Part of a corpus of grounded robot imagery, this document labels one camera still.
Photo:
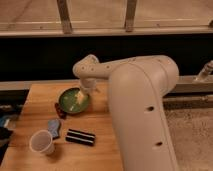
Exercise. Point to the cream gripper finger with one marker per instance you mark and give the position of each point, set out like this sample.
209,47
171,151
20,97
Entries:
81,97

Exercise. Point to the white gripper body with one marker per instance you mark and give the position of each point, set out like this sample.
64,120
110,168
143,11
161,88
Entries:
87,85

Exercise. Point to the green ceramic bowl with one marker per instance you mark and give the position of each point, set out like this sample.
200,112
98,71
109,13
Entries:
68,101

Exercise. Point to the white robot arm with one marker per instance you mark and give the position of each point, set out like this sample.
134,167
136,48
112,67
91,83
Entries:
136,87

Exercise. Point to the wooden table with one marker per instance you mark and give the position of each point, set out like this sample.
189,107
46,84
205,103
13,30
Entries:
38,109

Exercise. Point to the blue grey sponge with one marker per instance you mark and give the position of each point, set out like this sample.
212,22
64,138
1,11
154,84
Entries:
54,127

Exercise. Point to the black white striped box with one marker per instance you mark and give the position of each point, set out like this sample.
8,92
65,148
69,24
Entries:
80,137

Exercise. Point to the translucent plastic cup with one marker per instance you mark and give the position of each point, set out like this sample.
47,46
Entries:
42,142

